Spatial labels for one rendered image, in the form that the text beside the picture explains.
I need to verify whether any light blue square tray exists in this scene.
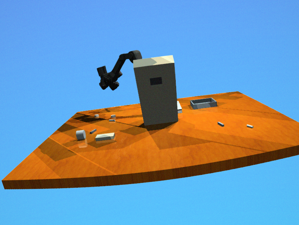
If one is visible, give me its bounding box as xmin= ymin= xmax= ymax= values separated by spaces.
xmin=190 ymin=98 xmax=217 ymax=109

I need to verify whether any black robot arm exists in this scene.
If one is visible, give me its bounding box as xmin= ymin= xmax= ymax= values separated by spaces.
xmin=97 ymin=50 xmax=142 ymax=90

